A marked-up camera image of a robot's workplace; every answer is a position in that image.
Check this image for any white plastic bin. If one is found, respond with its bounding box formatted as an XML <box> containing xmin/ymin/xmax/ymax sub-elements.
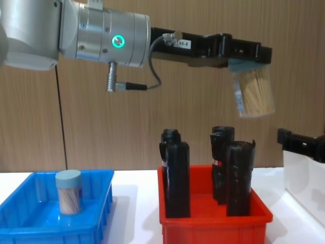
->
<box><xmin>282</xmin><ymin>149</ymin><xmax>325</xmax><ymax>230</ymax></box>

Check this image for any grey cable with silver plug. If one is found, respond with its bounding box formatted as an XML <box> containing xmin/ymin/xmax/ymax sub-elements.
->
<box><xmin>106</xmin><ymin>33</ymin><xmax>176</xmax><ymax>93</ymax></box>

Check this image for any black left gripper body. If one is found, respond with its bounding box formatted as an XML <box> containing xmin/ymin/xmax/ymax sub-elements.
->
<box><xmin>151</xmin><ymin>26</ymin><xmax>229</xmax><ymax>69</ymax></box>

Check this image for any red plastic bin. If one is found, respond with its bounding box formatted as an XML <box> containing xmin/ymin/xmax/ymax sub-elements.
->
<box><xmin>157</xmin><ymin>164</ymin><xmax>274</xmax><ymax>244</ymax></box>

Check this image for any black plastic bag roll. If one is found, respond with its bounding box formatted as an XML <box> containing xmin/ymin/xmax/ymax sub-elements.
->
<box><xmin>159</xmin><ymin>128</ymin><xmax>182</xmax><ymax>178</ymax></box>
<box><xmin>210</xmin><ymin>126</ymin><xmax>236</xmax><ymax>205</ymax></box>
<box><xmin>225</xmin><ymin>139</ymin><xmax>256</xmax><ymax>217</ymax></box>
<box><xmin>165</xmin><ymin>141</ymin><xmax>191</xmax><ymax>219</ymax></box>

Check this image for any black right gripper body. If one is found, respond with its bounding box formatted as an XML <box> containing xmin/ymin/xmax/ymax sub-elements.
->
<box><xmin>294</xmin><ymin>134</ymin><xmax>325</xmax><ymax>164</ymax></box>

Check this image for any clear toothpick jar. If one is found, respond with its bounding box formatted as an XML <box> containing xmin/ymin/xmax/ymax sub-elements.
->
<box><xmin>227</xmin><ymin>59</ymin><xmax>276</xmax><ymax>118</ymax></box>
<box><xmin>55</xmin><ymin>169</ymin><xmax>83</xmax><ymax>215</ymax></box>

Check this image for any blue plastic bin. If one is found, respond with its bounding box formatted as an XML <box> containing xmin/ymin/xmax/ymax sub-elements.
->
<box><xmin>0</xmin><ymin>169</ymin><xmax>115</xmax><ymax>244</ymax></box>

